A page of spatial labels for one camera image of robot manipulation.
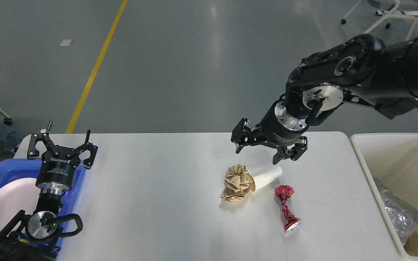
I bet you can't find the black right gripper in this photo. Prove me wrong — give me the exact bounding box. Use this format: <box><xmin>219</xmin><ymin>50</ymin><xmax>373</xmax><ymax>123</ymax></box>
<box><xmin>231</xmin><ymin>101</ymin><xmax>309</xmax><ymax>165</ymax></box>

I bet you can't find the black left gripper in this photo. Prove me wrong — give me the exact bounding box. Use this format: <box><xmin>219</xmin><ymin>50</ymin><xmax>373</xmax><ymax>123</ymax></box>
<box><xmin>27</xmin><ymin>121</ymin><xmax>98</xmax><ymax>192</ymax></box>

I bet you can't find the pink plate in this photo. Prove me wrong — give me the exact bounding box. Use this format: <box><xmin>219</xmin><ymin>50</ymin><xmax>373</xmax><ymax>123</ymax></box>
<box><xmin>0</xmin><ymin>177</ymin><xmax>40</xmax><ymax>231</ymax></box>

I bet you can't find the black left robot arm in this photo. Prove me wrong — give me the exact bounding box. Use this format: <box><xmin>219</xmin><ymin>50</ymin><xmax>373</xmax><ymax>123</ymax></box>
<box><xmin>0</xmin><ymin>121</ymin><xmax>98</xmax><ymax>261</ymax></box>

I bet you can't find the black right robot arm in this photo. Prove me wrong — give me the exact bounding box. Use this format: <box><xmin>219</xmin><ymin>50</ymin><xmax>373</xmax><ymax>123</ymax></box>
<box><xmin>231</xmin><ymin>34</ymin><xmax>418</xmax><ymax>165</ymax></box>

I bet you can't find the lying white paper cup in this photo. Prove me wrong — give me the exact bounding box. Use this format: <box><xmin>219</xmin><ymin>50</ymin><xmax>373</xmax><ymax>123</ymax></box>
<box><xmin>249</xmin><ymin>165</ymin><xmax>283</xmax><ymax>192</ymax></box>

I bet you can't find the dark crumpled brown paper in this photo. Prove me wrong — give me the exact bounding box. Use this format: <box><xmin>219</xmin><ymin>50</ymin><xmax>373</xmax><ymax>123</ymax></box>
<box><xmin>220</xmin><ymin>163</ymin><xmax>257</xmax><ymax>203</ymax></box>

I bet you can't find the blue plastic tray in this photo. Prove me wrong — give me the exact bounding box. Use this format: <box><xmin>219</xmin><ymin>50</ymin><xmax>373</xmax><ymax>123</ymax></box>
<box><xmin>0</xmin><ymin>159</ymin><xmax>86</xmax><ymax>254</ymax></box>

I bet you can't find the crushed red can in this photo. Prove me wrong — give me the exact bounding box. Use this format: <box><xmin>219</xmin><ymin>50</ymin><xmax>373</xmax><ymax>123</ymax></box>
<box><xmin>274</xmin><ymin>185</ymin><xmax>302</xmax><ymax>233</ymax></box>

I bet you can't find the clear plastic wrap in bin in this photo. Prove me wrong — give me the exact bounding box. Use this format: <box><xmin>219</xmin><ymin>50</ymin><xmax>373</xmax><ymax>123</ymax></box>
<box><xmin>373</xmin><ymin>177</ymin><xmax>388</xmax><ymax>195</ymax></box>

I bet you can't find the beige plastic bin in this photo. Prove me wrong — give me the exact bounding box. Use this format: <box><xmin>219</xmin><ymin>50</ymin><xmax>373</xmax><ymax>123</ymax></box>
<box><xmin>350</xmin><ymin>133</ymin><xmax>418</xmax><ymax>261</ymax></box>

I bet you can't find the white rolling chair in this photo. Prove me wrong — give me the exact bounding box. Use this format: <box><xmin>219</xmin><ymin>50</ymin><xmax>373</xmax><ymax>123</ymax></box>
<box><xmin>341</xmin><ymin>0</ymin><xmax>418</xmax><ymax>40</ymax></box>

